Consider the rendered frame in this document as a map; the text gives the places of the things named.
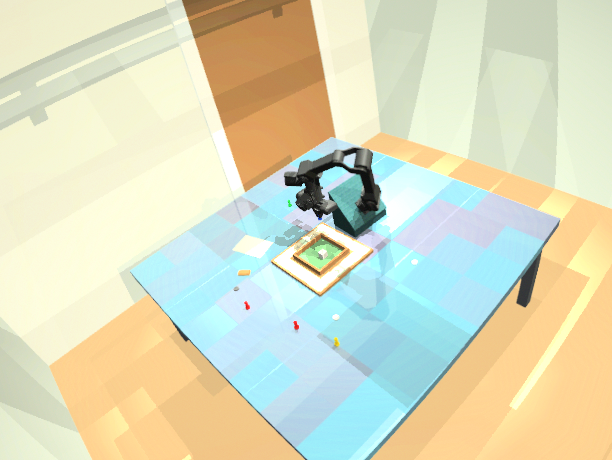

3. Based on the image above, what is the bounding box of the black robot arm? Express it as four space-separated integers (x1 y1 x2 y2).
284 147 381 215

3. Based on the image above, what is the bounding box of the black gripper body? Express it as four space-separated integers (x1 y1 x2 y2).
296 185 338 215

